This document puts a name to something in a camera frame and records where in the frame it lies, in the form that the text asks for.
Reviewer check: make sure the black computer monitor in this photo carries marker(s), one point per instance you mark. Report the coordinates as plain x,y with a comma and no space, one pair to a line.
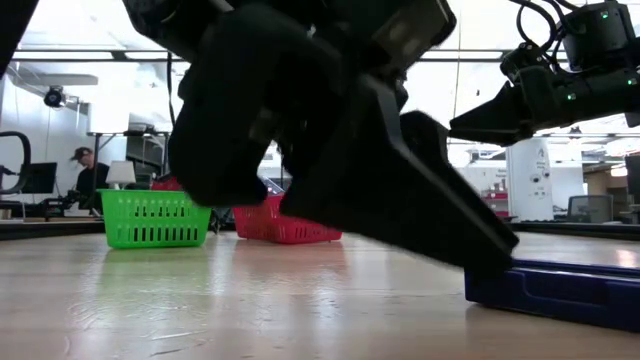
40,177

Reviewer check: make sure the red plastic basket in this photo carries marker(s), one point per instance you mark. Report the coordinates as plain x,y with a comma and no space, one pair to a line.
260,225

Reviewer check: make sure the white lampshade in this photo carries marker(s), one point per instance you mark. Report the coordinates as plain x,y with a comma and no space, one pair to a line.
120,172

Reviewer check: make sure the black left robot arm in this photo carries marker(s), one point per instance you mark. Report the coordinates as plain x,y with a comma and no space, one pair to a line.
160,20

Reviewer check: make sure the green plastic basket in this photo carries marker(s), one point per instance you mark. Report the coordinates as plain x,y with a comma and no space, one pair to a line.
150,222

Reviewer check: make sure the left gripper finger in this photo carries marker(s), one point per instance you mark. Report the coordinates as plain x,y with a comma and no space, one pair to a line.
430,145
390,210

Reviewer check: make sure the white round column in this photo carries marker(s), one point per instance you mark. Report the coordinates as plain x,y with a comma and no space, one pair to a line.
530,180

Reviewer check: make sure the red storage shelf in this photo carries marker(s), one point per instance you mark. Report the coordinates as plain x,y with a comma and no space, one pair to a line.
497,205

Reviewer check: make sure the person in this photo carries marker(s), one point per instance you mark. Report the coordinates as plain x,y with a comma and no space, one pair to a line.
92,180

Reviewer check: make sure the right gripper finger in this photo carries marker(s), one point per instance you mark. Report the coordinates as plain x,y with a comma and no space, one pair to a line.
495,120

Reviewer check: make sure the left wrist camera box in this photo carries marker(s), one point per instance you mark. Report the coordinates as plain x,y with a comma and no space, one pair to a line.
415,30

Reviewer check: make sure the grey office chair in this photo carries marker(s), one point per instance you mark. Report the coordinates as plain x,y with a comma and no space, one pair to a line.
590,207

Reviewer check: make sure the dark blue rectangular case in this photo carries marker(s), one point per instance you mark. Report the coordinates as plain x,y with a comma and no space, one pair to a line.
550,300

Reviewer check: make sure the black ceiling spotlight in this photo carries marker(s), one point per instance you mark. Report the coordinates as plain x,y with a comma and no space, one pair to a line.
54,96

